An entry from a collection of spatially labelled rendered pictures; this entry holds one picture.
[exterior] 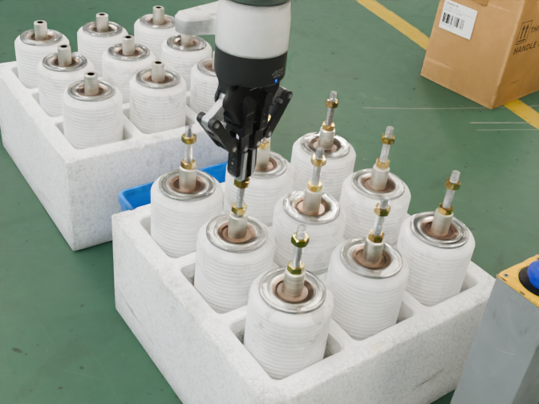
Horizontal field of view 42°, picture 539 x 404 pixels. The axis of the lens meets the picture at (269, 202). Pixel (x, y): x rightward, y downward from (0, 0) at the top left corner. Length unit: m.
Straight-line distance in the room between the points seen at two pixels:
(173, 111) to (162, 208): 0.32
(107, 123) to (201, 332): 0.44
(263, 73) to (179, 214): 0.27
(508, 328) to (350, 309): 0.18
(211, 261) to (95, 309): 0.33
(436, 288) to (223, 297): 0.27
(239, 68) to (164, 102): 0.49
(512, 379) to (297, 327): 0.24
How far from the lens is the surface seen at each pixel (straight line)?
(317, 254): 0.91
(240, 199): 0.82
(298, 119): 1.67
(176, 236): 0.93
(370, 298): 0.83
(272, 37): 0.70
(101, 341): 1.07
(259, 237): 0.85
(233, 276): 0.84
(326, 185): 1.04
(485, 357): 0.83
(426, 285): 0.92
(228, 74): 0.71
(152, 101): 1.19
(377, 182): 0.97
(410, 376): 0.94
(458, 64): 1.93
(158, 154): 1.19
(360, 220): 0.97
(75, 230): 1.20
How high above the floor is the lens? 0.77
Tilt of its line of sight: 35 degrees down
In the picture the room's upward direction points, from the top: 7 degrees clockwise
